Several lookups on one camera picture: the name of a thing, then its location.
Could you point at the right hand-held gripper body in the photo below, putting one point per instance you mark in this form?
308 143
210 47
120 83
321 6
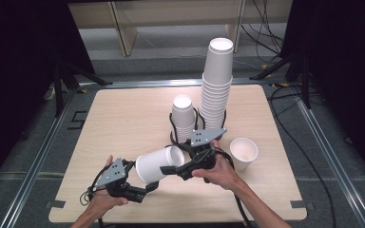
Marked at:
202 156

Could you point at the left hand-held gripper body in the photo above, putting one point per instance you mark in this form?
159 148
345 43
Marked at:
120 188

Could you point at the white paper cup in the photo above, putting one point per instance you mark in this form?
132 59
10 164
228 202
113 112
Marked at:
152 166
243 152

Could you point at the black double cup holder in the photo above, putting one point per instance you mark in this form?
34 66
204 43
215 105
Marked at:
172 138

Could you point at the short stack of white cups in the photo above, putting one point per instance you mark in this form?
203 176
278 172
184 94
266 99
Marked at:
183 118

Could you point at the tall stack of white cups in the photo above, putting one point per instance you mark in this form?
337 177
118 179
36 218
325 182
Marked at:
217 82

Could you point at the person's left hand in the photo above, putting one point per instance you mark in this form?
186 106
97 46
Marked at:
103 204

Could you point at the person's right hand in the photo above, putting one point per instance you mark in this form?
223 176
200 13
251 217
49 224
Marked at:
225 174

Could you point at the black metal stand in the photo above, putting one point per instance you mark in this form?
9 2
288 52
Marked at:
58 91
304 82

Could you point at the beige wooden shelf unit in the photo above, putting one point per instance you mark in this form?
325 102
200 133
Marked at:
126 34

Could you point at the black curtain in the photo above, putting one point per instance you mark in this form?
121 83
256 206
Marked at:
19 79
345 63

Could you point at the dark table bracket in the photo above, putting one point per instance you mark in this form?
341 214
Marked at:
56 204
301 204

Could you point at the metal floor rail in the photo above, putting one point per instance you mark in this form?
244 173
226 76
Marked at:
332 164
34 164
155 83

